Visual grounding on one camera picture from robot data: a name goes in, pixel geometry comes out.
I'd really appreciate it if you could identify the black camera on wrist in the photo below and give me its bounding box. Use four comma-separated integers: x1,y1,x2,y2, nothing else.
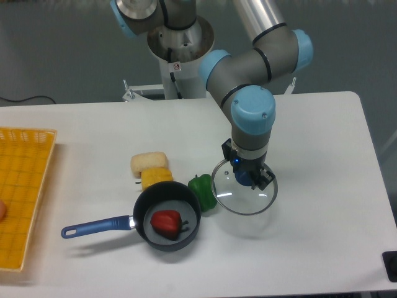
221,138,233,161

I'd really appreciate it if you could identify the green toy bell pepper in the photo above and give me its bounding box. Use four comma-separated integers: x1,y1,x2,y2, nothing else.
188,174,218,212

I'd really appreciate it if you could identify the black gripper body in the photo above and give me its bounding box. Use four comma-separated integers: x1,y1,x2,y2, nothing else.
230,150,267,183

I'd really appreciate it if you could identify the red toy bell pepper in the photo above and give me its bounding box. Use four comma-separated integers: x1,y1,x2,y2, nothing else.
150,210,189,240

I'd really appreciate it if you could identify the beige toy bread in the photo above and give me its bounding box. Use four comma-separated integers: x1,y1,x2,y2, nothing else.
130,151,169,178

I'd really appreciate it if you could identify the yellow toy corn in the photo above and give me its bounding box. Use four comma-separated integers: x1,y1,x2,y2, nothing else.
140,168,174,191

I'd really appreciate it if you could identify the yellow woven basket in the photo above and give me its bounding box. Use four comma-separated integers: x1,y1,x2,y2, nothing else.
1,127,57,272

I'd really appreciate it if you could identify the black pot blue handle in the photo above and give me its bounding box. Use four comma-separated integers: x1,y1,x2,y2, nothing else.
61,181,201,251

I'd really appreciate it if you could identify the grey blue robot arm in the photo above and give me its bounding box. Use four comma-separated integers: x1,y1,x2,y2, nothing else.
110,1,313,189

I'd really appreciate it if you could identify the black table corner device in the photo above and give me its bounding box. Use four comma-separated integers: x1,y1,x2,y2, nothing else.
382,251,397,282

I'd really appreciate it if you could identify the black floor cable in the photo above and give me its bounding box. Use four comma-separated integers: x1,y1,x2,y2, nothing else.
0,95,58,104

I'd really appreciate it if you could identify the glass pot lid blue knob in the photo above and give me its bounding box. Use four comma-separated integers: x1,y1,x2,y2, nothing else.
211,160,278,215

